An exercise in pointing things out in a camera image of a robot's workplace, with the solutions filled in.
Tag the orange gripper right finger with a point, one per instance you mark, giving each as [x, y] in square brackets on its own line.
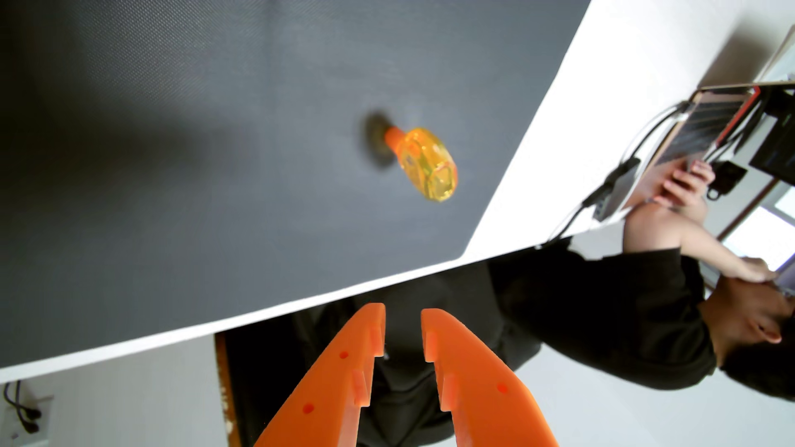
[484, 391]

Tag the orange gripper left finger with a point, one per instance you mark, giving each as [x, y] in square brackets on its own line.
[323, 391]

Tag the yellow eyedrops bottle orange cap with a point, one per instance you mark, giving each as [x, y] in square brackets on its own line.
[428, 164]

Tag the person's right hand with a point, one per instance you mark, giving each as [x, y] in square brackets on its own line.
[683, 186]

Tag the person's left hand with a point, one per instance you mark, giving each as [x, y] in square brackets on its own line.
[754, 272]

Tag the black backpack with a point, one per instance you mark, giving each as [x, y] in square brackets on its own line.
[404, 385]

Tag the person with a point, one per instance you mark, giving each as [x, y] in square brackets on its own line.
[621, 316]

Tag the grey textured mat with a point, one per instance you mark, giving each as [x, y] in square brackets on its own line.
[217, 186]

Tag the black power adapter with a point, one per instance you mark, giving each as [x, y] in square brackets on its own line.
[726, 179]

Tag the laptop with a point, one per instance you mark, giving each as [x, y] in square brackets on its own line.
[702, 124]

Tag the black monitor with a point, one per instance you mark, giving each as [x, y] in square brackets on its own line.
[776, 143]

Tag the window frame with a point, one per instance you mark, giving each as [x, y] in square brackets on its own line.
[758, 239]

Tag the white wall outlet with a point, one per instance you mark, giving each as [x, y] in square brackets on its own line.
[12, 434]

